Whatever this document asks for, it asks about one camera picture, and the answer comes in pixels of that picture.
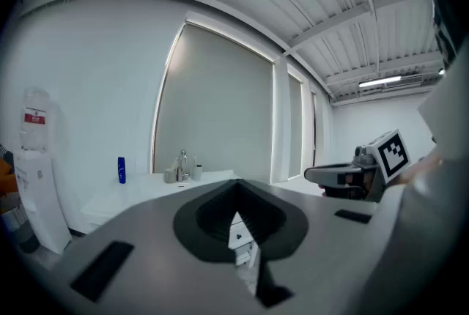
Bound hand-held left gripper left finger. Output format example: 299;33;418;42
47;179;268;315

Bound narrow grey roller blind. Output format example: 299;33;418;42
287;74;303;179

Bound person's right hand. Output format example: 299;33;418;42
364;169;380;197

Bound white water dispenser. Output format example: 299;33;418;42
12;150;73;255

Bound wide grey roller blind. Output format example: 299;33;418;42
153;22;275;182

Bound person's right forearm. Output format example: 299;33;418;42
397;152;446;187

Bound chrome faucet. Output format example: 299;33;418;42
176;149;191;182

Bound clear water jug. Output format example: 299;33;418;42
20;86;51;153

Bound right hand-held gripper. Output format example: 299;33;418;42
304;129;411;202

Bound black shirt with striped sleeves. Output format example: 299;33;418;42
428;0;462;69

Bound orange box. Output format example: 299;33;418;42
0;155;18;197

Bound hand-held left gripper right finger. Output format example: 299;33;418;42
237;179;380;315

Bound ceiling tube light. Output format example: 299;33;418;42
358;75;402;88

